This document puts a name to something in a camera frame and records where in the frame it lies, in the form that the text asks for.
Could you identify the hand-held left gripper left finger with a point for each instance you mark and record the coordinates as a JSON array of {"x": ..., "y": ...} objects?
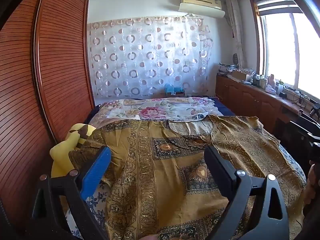
[{"x": 96, "y": 170}]

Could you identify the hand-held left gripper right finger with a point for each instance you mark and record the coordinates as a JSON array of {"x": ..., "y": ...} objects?
[{"x": 220, "y": 170}]

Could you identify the brown patterned shirt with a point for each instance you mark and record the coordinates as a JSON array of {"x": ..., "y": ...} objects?
[{"x": 160, "y": 180}]

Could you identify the black chair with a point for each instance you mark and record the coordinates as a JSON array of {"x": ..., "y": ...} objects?
[{"x": 303, "y": 130}]

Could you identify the yellow plush toy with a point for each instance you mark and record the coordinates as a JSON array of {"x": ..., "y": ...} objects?
[{"x": 62, "y": 155}]

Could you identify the navy blue blanket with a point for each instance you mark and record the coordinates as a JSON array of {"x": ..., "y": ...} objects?
[{"x": 222, "y": 106}]

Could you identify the wooden cabinet row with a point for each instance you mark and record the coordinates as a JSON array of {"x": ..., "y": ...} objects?
[{"x": 250, "y": 100}]

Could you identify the white plastic jug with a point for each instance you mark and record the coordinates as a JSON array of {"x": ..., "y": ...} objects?
[{"x": 271, "y": 85}]

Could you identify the pink floral blanket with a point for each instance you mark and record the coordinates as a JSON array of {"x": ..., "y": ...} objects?
[{"x": 155, "y": 110}]

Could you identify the blue tissue box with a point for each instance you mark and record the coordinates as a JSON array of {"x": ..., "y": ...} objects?
[{"x": 173, "y": 89}]

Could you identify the cardboard box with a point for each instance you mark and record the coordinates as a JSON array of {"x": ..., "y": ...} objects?
[{"x": 241, "y": 75}]

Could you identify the pile of papers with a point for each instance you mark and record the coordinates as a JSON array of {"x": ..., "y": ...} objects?
[{"x": 226, "y": 69}]

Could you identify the wooden framed window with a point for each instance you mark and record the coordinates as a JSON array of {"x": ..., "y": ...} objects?
[{"x": 282, "y": 50}]

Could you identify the dark oval hand fan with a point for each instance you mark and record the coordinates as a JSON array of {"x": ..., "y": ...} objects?
[{"x": 235, "y": 59}]

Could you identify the wooden louvered wardrobe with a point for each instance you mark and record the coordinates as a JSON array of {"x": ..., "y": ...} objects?
[{"x": 50, "y": 67}]

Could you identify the circle print sheer curtain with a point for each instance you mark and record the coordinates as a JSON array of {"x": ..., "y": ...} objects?
[{"x": 150, "y": 57}]

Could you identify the white window curtain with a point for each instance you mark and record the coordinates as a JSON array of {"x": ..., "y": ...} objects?
[{"x": 236, "y": 30}]

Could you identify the wall air conditioner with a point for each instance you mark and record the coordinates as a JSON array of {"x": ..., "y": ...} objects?
[{"x": 200, "y": 3}]

